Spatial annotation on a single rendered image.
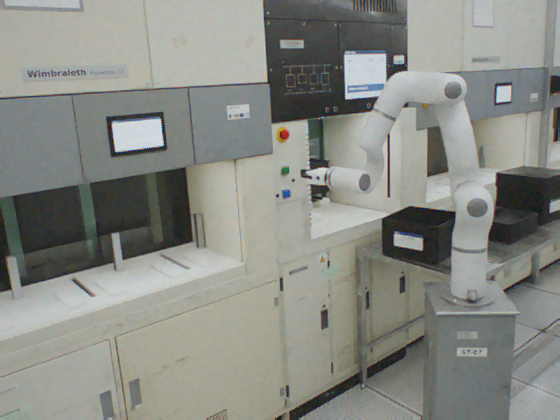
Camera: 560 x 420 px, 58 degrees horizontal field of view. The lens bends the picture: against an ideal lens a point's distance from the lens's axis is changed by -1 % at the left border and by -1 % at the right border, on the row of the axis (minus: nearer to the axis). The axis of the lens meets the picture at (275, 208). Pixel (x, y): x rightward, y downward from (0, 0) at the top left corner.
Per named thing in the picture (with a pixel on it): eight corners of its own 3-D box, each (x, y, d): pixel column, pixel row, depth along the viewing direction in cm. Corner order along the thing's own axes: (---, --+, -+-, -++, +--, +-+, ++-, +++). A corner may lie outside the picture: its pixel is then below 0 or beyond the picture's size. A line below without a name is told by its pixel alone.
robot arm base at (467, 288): (502, 306, 175) (505, 256, 171) (446, 307, 178) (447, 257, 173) (486, 285, 194) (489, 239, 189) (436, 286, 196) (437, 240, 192)
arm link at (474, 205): (483, 242, 186) (486, 179, 180) (494, 260, 168) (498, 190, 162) (449, 242, 188) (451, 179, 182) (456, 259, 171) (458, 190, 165)
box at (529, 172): (542, 225, 263) (545, 178, 257) (492, 216, 286) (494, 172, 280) (569, 215, 278) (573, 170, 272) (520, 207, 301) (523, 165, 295)
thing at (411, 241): (380, 254, 235) (380, 218, 231) (409, 238, 255) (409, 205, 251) (437, 265, 217) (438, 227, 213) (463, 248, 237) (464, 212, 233)
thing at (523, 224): (510, 245, 236) (511, 218, 233) (453, 233, 258) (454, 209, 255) (538, 231, 254) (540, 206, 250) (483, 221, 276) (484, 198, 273)
